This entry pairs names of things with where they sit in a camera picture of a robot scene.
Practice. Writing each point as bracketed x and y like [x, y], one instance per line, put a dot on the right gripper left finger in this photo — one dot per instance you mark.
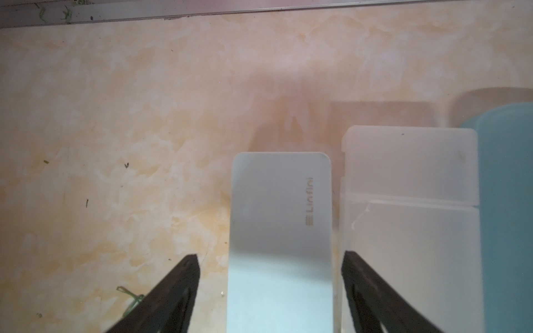
[169, 305]

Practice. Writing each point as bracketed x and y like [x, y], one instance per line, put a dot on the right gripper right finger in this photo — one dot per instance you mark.
[374, 305]

